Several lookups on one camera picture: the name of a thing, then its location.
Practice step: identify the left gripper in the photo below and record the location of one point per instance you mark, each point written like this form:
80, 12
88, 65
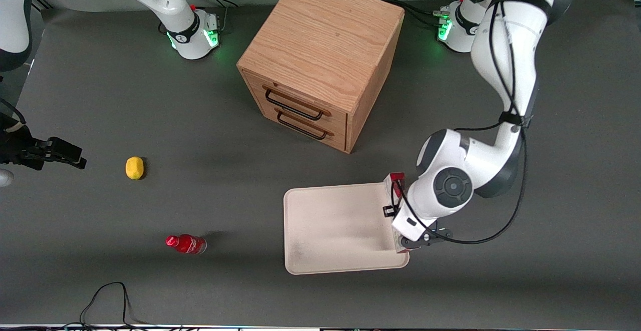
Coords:
385, 211

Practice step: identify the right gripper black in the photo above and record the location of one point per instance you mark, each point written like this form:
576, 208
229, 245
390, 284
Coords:
16, 149

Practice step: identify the red cookie box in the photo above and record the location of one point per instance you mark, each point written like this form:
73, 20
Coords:
393, 183

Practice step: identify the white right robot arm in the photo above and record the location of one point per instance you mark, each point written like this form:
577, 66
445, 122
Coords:
165, 0

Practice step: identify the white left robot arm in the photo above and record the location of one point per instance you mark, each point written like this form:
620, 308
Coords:
506, 55

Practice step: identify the beige plastic tray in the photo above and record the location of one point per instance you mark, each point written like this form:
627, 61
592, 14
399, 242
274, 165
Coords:
335, 228

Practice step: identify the yellow lemon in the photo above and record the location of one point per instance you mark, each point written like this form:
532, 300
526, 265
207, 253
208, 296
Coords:
134, 168

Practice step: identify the wooden drawer front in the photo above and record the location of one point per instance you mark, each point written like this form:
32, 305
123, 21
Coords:
300, 98
320, 138

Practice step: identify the red cola bottle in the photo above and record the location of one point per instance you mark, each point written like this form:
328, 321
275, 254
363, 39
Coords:
188, 244

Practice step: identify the wooden drawer cabinet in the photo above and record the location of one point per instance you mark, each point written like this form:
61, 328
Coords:
320, 35

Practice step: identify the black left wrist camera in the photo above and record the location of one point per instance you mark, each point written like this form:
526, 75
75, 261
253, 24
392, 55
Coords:
425, 238

